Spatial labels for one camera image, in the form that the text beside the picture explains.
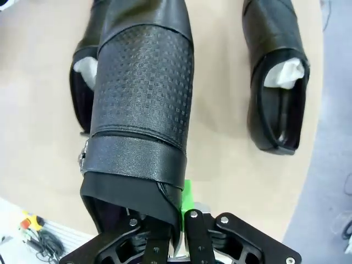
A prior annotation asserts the white paper shoe stuffing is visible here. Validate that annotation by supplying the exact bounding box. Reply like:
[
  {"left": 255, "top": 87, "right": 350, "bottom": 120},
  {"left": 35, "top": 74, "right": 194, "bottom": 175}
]
[
  {"left": 73, "top": 56, "right": 98, "bottom": 91},
  {"left": 263, "top": 57, "right": 306, "bottom": 90}
]

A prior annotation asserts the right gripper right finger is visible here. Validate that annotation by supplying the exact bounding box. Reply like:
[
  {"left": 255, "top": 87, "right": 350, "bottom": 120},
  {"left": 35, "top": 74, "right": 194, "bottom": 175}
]
[{"left": 175, "top": 180, "right": 302, "bottom": 264}]

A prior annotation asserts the black cable bundle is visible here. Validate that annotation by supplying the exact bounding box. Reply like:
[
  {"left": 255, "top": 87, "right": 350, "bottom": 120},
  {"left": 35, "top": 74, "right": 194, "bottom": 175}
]
[{"left": 26, "top": 229, "right": 65, "bottom": 261}]

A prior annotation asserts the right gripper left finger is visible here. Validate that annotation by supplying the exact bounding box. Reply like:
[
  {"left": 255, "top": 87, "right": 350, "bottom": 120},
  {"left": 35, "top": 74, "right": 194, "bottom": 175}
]
[{"left": 59, "top": 211, "right": 177, "bottom": 264}]

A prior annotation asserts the yellow red emergency stop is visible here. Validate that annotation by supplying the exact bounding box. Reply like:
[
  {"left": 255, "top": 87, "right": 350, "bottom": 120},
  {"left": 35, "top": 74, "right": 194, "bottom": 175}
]
[{"left": 18, "top": 210, "right": 43, "bottom": 232}]

